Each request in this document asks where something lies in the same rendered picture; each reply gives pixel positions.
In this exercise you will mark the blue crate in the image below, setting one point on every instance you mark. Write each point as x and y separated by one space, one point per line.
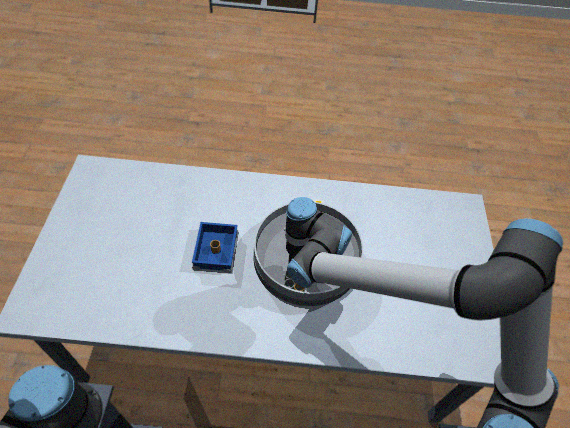
203 254

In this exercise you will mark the white table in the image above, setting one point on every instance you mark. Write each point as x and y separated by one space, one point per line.
134 267

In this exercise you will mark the bronze bushing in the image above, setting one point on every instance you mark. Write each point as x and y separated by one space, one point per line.
215 245
295 287

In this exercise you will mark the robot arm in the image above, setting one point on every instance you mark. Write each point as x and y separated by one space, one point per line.
40 396
383 280

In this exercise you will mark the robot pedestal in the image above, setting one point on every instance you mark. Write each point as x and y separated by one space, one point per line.
100 410

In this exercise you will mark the grey turntable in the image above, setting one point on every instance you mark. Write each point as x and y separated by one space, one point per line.
270 258

